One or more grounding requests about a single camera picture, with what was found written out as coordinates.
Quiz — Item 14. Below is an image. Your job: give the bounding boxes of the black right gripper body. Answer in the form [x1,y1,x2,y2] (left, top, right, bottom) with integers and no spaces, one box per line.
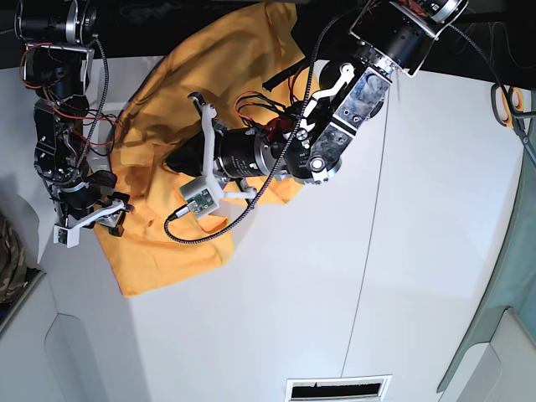
[52,183,134,229]

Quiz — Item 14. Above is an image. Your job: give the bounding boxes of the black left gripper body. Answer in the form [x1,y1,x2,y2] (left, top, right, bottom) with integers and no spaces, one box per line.
[188,92,289,201]

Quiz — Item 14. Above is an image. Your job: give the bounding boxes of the orange t-shirt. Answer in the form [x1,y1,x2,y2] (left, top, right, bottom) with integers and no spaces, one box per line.
[96,3,303,297]

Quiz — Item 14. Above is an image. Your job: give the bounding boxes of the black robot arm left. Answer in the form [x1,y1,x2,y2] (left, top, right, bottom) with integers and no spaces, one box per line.
[165,1,467,202]

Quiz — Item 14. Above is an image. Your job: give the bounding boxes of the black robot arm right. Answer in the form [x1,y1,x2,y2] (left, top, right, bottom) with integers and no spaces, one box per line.
[13,1,132,247]

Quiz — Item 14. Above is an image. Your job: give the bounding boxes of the camouflage cloth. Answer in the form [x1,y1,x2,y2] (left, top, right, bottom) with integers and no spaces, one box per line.
[0,214,28,303]

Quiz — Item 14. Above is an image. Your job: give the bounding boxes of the white vent grille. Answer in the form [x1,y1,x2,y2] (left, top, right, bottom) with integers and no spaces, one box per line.
[285,374,393,402]

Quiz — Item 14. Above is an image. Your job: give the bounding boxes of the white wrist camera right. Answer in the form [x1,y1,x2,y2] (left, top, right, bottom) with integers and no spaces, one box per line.
[53,225,80,248]

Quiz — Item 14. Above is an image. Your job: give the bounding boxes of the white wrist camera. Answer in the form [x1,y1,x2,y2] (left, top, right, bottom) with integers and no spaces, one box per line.
[179,176,223,219]
[53,225,80,248]

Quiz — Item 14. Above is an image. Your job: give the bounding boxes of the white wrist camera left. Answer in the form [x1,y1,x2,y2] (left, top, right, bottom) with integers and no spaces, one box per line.
[179,176,223,219]

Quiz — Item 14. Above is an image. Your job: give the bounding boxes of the braided black camera cable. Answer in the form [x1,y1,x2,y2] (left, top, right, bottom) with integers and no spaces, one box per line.
[163,12,361,245]

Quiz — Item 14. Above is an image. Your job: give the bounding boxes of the orange handled scissors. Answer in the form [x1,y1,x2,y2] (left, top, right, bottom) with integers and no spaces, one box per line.
[490,84,535,166]

